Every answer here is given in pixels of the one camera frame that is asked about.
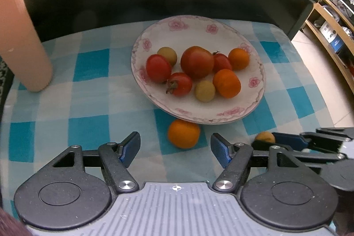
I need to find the smooth yellow-green jujube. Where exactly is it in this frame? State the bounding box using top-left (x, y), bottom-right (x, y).
top-left (194, 80), bottom-right (216, 102)
top-left (157, 47), bottom-right (178, 66)

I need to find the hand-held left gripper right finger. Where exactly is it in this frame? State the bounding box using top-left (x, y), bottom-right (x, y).
top-left (211, 133), bottom-right (306, 194)

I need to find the white floral plate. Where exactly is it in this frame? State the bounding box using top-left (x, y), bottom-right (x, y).
top-left (131, 15), bottom-right (266, 125)

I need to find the oblong red tomato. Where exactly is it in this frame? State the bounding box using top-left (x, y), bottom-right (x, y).
top-left (146, 54), bottom-right (172, 84)

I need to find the blue box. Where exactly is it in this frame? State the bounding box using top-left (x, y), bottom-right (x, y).
top-left (329, 31), bottom-right (346, 52)

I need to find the wooden media stand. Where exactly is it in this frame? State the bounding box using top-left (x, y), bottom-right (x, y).
top-left (265, 0), bottom-right (354, 93)

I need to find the maroon garment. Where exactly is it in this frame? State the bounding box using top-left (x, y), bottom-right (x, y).
top-left (0, 207), bottom-right (31, 236)

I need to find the round red tomato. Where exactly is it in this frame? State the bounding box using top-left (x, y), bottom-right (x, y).
top-left (212, 51), bottom-right (233, 73)

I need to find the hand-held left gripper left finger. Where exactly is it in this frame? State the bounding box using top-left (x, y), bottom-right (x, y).
top-left (52, 131), bottom-right (141, 194)

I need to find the pink ribbed cylinder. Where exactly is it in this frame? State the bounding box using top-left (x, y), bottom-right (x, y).
top-left (0, 0), bottom-right (54, 93)

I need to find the yellow-orange mandarin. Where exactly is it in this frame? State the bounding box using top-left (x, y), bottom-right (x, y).
top-left (167, 119), bottom-right (201, 149)

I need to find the small orange mandarin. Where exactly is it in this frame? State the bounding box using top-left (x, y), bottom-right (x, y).
top-left (228, 48), bottom-right (250, 71)

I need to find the deep orange mandarin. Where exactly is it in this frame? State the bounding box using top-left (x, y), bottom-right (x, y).
top-left (212, 69), bottom-right (241, 99)

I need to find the white printed box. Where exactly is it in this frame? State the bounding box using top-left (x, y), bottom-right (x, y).
top-left (319, 21), bottom-right (336, 41)

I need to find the red tomato with long stem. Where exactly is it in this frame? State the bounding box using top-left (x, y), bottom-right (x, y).
top-left (165, 72), bottom-right (193, 97)

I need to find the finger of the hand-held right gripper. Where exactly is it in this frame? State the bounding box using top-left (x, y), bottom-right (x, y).
top-left (251, 141), bottom-right (346, 167)
top-left (272, 128), bottom-right (354, 152)

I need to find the large red-green tomato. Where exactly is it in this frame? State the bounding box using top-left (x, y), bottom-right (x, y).
top-left (180, 46), bottom-right (215, 80)

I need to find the blue checked tablecloth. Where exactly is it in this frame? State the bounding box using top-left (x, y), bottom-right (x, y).
top-left (0, 19), bottom-right (342, 214)

